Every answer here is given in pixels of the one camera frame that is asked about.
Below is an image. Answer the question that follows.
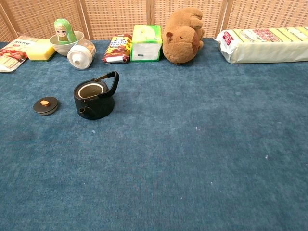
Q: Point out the black teapot lid wooden knob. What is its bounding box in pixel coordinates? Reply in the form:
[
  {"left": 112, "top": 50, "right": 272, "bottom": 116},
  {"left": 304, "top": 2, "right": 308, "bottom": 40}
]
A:
[{"left": 32, "top": 96, "right": 59, "bottom": 116}]

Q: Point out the clear plastic jar white lid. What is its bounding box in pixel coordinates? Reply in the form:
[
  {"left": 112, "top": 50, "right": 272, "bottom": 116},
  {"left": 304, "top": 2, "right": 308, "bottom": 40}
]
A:
[{"left": 67, "top": 39, "right": 97, "bottom": 70}]

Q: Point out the blue table cloth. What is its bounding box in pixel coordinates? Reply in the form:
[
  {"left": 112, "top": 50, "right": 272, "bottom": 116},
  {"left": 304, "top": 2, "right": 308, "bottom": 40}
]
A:
[{"left": 0, "top": 38, "right": 308, "bottom": 231}]

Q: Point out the green tissue box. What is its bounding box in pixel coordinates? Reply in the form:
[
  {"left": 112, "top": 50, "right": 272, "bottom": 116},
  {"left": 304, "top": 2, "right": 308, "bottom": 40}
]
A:
[{"left": 130, "top": 25, "right": 163, "bottom": 62}]

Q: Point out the hello panda snack bag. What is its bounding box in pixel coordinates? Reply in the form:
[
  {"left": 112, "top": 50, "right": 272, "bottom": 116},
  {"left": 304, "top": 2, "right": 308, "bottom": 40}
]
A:
[{"left": 103, "top": 34, "right": 133, "bottom": 64}]

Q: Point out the brown capybara plush toy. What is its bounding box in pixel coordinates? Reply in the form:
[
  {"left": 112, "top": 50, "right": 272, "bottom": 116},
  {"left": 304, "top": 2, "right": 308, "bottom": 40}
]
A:
[{"left": 162, "top": 7, "right": 205, "bottom": 66}]

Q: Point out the woven rattan folding screen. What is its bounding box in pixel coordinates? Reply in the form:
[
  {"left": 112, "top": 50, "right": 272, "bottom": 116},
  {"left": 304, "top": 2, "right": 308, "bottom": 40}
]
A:
[{"left": 0, "top": 0, "right": 308, "bottom": 43}]

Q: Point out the white ceramic bowl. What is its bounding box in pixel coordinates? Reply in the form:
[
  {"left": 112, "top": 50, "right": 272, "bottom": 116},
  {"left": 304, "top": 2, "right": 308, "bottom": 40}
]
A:
[{"left": 49, "top": 30, "right": 85, "bottom": 57}]

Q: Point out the green matryoshka doll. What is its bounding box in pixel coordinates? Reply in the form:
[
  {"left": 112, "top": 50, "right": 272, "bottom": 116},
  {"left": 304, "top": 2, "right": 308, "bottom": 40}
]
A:
[{"left": 53, "top": 18, "right": 77, "bottom": 45}]

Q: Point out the yellow striped tissue pack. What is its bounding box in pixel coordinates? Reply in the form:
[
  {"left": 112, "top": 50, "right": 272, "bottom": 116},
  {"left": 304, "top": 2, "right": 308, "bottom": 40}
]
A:
[{"left": 214, "top": 26, "right": 308, "bottom": 64}]

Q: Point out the yellow green sponge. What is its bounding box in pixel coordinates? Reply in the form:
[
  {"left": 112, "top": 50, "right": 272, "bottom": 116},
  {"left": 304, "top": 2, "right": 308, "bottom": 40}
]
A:
[{"left": 26, "top": 38, "right": 57, "bottom": 63}]

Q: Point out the flat food package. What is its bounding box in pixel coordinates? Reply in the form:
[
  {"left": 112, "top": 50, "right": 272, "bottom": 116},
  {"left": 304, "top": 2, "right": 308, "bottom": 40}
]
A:
[{"left": 0, "top": 35, "right": 39, "bottom": 73}]

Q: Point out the black teapot with handle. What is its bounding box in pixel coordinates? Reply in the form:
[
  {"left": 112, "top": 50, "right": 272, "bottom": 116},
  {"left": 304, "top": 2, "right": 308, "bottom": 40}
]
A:
[{"left": 73, "top": 71, "right": 120, "bottom": 120}]

